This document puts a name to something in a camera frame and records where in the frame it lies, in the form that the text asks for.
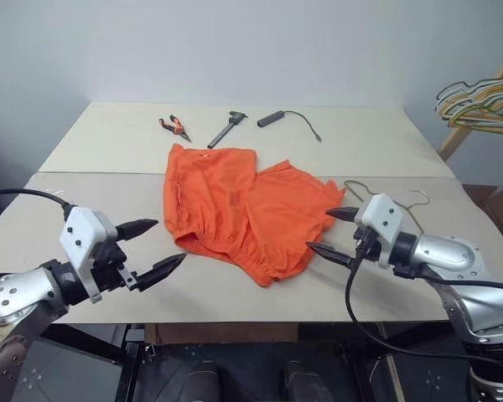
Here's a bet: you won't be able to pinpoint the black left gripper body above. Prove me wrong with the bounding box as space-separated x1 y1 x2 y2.
90 241 140 294

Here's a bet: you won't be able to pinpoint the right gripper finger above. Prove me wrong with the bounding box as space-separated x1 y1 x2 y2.
305 241 357 271
325 206 360 224

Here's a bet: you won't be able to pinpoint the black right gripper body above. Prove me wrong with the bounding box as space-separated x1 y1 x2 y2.
351 225 381 263

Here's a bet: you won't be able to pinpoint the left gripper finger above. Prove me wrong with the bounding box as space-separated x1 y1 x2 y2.
135 253 188 292
115 218 160 243

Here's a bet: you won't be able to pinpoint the orange shorts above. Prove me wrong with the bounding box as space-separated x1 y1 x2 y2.
162 142 347 289

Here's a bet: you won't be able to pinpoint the brown board under table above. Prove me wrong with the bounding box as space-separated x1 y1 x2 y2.
144 322 298 345

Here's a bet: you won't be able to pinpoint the dark rounded shape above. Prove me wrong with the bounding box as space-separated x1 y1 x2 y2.
172 361 220 402
282 361 320 402

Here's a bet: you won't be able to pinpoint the black grey caliper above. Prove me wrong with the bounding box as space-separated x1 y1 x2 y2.
207 110 251 149

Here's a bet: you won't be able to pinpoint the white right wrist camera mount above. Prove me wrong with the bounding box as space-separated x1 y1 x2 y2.
354 193 405 267

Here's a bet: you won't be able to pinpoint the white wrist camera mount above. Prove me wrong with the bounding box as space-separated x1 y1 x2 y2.
354 193 405 267
60 206 119 303

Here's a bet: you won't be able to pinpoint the thin olive wire hanger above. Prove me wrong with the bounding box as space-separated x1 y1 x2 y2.
343 179 432 234

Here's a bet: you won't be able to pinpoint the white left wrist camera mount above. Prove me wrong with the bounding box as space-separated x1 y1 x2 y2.
60 206 119 303

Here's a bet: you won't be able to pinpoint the black metal table frame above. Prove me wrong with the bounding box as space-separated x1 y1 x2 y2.
37 322 150 402

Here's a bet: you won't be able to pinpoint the orange handled pliers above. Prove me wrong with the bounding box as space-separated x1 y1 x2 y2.
158 114 193 144

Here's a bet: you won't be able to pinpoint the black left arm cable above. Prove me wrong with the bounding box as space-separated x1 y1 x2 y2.
0 188 75 215

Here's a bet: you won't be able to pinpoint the black hub with cable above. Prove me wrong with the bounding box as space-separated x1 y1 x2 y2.
257 109 324 143

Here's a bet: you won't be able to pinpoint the bundle of wire hangers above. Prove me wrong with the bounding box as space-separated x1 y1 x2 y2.
438 80 503 123

